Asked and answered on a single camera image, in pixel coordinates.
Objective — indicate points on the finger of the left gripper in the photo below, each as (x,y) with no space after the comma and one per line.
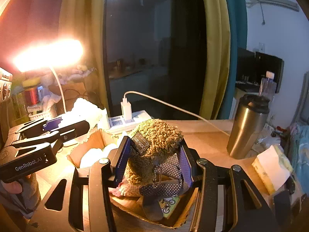
(52,124)

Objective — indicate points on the blue bed blanket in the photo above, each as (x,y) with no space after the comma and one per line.
(298,153)

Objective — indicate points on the person's left hand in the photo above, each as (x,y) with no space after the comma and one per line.
(12,188)

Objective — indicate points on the brown fuzzy sock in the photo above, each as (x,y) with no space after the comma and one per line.
(152,143)

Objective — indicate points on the teal curtain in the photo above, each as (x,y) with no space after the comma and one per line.
(237,13)

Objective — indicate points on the white power strip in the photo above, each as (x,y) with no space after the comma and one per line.
(118,124)

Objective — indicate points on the black monitor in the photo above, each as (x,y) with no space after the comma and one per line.
(252,67)

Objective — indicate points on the white desk lamp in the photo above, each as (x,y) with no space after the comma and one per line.
(57,54)

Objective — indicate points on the white charger with white cable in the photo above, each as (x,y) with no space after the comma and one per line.
(126,109)

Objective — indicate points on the grey dotted sock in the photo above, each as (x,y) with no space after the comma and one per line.
(168,181)

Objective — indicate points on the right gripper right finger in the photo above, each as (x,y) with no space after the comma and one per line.
(245,209)

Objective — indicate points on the brown paper bag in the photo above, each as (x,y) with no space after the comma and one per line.
(71,92)

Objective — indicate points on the tissue box on table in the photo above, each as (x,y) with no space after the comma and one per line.
(273,167)

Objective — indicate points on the brown cardboard box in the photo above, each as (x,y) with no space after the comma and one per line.
(130,208)

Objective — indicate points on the red can yellow lid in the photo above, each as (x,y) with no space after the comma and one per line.
(31,90)

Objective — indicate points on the white towel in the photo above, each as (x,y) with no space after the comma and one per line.
(94,115)

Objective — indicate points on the wall air conditioner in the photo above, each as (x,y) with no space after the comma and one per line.
(281,3)

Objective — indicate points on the steel travel tumbler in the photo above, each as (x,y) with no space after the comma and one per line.
(250,118)

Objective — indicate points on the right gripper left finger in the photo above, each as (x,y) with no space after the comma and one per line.
(62,207)

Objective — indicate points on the clear water bottle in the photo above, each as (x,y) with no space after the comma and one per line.
(268,86)

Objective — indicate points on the yellow tissue pocket pack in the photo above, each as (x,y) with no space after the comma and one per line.
(168,205)

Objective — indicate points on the white cotton balls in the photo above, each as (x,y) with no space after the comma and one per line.
(95,154)

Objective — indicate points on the yellow curtain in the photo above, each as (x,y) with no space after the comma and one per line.
(217,57)

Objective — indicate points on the pink fuzzy sock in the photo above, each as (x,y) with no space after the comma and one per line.
(125,189)

